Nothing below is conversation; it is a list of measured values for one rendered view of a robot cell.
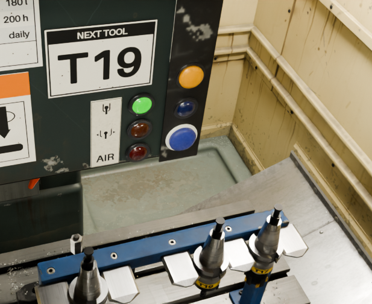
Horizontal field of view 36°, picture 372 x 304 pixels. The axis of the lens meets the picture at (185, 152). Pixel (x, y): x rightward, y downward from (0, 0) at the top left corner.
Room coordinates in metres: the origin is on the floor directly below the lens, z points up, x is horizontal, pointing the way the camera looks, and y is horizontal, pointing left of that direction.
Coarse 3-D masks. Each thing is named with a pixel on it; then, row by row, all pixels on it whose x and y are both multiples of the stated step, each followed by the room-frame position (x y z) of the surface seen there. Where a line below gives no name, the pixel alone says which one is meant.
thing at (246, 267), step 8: (232, 240) 0.69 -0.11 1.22; (240, 240) 0.69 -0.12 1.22; (224, 248) 0.67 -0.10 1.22; (232, 248) 0.67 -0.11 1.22; (240, 248) 0.67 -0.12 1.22; (232, 256) 0.65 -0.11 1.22; (240, 256) 0.65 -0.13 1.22; (248, 256) 0.66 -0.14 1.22; (232, 264) 0.63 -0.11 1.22; (240, 264) 0.64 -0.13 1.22; (248, 264) 0.64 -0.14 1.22
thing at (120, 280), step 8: (128, 264) 0.60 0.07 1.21; (104, 272) 0.58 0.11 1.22; (112, 272) 0.58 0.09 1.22; (120, 272) 0.58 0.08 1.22; (128, 272) 0.58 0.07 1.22; (112, 280) 0.56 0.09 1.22; (120, 280) 0.56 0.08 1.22; (128, 280) 0.57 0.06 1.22; (112, 288) 0.55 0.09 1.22; (120, 288) 0.55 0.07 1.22; (128, 288) 0.55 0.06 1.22; (136, 288) 0.55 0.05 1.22; (112, 296) 0.53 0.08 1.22; (120, 296) 0.53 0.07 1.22; (128, 296) 0.54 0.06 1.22; (136, 296) 0.54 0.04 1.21
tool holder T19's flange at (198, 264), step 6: (198, 252) 0.64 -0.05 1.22; (198, 258) 0.63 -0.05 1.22; (228, 258) 0.64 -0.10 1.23; (198, 264) 0.61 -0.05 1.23; (222, 264) 0.62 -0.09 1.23; (228, 264) 0.62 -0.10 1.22; (198, 270) 0.61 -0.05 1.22; (204, 270) 0.60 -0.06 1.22; (210, 270) 0.61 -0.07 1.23; (216, 270) 0.61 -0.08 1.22; (222, 270) 0.61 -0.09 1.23; (204, 276) 0.60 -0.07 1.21; (210, 276) 0.61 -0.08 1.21; (222, 276) 0.61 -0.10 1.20
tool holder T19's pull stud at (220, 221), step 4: (216, 220) 0.63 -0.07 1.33; (220, 220) 0.63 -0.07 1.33; (224, 220) 0.63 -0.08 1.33; (216, 224) 0.63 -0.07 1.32; (220, 224) 0.62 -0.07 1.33; (216, 228) 0.63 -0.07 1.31; (220, 228) 0.63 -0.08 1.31; (212, 232) 0.63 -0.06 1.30; (216, 232) 0.62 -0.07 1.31; (220, 232) 0.62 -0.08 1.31; (216, 236) 0.62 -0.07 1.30; (220, 236) 0.63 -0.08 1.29
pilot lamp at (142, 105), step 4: (136, 100) 0.44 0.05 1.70; (140, 100) 0.44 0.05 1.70; (144, 100) 0.44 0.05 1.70; (148, 100) 0.44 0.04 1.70; (136, 104) 0.44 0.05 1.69; (140, 104) 0.44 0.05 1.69; (144, 104) 0.44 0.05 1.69; (148, 104) 0.44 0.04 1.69; (136, 108) 0.44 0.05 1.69; (140, 108) 0.44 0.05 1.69; (144, 108) 0.44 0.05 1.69; (148, 108) 0.44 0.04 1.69; (136, 112) 0.44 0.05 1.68; (140, 112) 0.44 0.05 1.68; (144, 112) 0.44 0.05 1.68
